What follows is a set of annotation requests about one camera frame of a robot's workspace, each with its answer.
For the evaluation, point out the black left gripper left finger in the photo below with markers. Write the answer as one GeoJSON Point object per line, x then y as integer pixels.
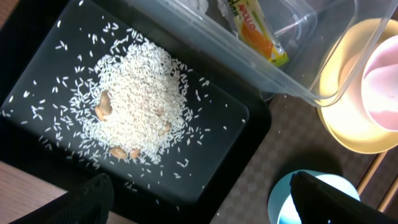
{"type": "Point", "coordinates": [89, 203]}

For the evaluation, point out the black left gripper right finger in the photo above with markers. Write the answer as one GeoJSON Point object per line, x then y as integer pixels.
{"type": "Point", "coordinates": [318, 202]}

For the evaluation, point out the light blue bowl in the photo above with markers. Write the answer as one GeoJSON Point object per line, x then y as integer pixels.
{"type": "Point", "coordinates": [280, 206]}

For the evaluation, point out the wooden chopstick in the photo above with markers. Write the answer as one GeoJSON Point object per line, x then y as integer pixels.
{"type": "Point", "coordinates": [388, 196]}
{"type": "Point", "coordinates": [370, 172]}

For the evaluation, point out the yellow plate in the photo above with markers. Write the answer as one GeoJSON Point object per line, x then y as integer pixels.
{"type": "Point", "coordinates": [346, 119]}

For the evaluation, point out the pile of rice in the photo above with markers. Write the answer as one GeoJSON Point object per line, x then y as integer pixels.
{"type": "Point", "coordinates": [140, 99]}

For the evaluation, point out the pink bowl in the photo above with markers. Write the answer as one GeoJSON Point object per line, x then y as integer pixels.
{"type": "Point", "coordinates": [373, 95]}

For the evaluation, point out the yellow snack wrapper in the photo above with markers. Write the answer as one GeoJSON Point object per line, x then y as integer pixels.
{"type": "Point", "coordinates": [247, 22]}

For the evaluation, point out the black waste tray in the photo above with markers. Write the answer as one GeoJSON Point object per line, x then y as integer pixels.
{"type": "Point", "coordinates": [22, 35]}

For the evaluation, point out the clear plastic waste bin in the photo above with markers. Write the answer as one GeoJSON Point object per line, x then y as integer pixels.
{"type": "Point", "coordinates": [309, 49]}

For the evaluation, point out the almond nut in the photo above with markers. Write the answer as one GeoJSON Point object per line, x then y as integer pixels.
{"type": "Point", "coordinates": [104, 107]}
{"type": "Point", "coordinates": [134, 153]}
{"type": "Point", "coordinates": [165, 129]}
{"type": "Point", "coordinates": [118, 153]}

